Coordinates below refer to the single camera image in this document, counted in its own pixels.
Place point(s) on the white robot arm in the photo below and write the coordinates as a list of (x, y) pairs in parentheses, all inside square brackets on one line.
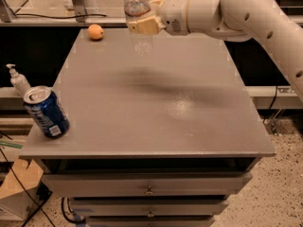
[(234, 20)]

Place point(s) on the top drawer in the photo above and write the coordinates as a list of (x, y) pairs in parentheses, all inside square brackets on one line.
[(146, 185)]

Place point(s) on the white pump dispenser bottle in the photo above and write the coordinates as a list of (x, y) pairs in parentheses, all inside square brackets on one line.
[(19, 81)]

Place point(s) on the middle drawer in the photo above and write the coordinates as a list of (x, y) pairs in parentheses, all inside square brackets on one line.
[(149, 207)]

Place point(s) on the drawer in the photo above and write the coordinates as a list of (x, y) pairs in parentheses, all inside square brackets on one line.
[(151, 222), (146, 185), (149, 207)]

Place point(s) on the orange fruit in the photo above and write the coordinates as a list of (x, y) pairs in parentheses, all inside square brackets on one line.
[(95, 32)]

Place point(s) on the grey metal post left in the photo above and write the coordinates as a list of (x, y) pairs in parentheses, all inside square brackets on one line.
[(80, 10)]

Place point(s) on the clear plastic water bottle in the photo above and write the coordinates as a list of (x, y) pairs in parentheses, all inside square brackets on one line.
[(133, 10)]

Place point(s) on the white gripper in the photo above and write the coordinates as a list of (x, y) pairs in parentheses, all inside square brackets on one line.
[(172, 13)]

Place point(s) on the blue pepsi can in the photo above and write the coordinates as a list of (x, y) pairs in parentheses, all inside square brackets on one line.
[(44, 107)]

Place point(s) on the cardboard box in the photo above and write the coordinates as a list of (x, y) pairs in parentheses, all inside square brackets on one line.
[(19, 189)]

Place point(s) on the green stick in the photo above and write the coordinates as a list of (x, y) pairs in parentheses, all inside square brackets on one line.
[(11, 145)]

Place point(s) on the bottom drawer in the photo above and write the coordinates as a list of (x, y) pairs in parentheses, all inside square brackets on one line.
[(151, 222)]

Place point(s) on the grey drawer cabinet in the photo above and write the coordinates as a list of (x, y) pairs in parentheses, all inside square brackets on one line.
[(182, 108)]

